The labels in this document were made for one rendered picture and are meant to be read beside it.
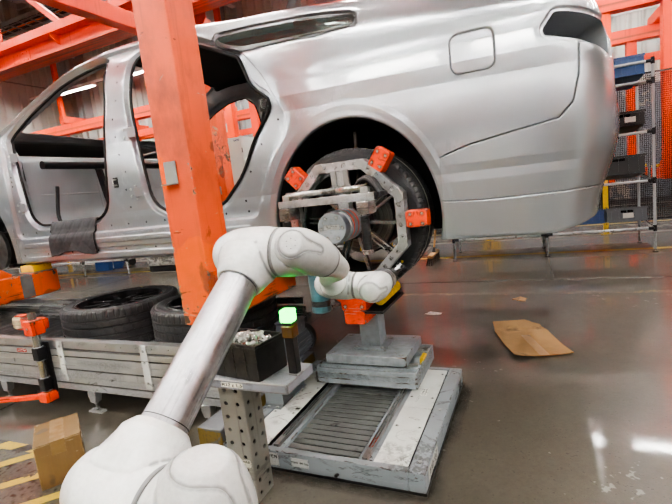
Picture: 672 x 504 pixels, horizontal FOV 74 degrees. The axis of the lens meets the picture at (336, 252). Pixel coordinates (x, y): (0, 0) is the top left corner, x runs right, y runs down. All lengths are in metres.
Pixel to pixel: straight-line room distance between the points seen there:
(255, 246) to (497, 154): 1.10
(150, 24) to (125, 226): 1.34
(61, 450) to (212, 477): 1.42
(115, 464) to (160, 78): 1.39
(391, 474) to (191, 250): 1.10
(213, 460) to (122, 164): 2.28
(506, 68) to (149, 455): 1.68
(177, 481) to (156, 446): 0.15
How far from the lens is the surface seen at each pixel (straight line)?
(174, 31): 1.94
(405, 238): 1.87
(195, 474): 0.80
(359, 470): 1.69
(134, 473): 0.93
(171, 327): 2.32
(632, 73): 5.58
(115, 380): 2.55
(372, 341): 2.21
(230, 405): 1.59
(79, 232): 3.23
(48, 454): 2.16
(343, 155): 2.03
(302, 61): 2.18
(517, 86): 1.91
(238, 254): 1.14
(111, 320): 2.74
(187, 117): 1.86
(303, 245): 1.06
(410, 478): 1.63
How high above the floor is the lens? 1.01
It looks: 8 degrees down
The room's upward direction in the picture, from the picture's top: 7 degrees counter-clockwise
